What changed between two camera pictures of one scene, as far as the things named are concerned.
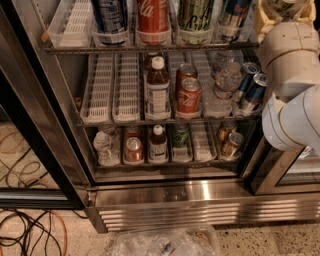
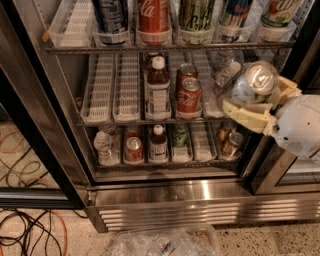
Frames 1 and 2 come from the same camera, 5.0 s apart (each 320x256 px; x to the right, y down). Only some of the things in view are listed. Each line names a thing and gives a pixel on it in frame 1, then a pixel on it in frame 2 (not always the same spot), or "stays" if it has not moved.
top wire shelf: x=142 y=48 stays
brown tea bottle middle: x=157 y=91 stays
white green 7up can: x=286 y=9 to x=255 y=83
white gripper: x=287 y=42 to x=299 y=125
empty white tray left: x=97 y=105 stays
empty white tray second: x=126 y=87 stays
